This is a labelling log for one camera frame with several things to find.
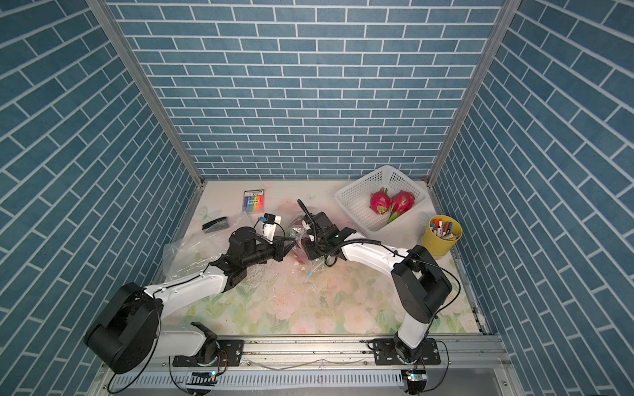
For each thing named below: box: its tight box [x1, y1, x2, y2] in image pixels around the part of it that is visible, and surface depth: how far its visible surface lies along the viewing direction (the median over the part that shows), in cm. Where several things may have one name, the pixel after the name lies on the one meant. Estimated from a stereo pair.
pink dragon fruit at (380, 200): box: [369, 186, 391, 215], surface depth 104 cm
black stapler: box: [201, 216, 230, 234], surface depth 104 cm
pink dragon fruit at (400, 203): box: [387, 189, 416, 223], surface depth 104 cm
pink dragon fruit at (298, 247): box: [291, 220, 307, 264], surface depth 83 cm
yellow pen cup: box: [421, 214, 464, 257], surface depth 91 cm
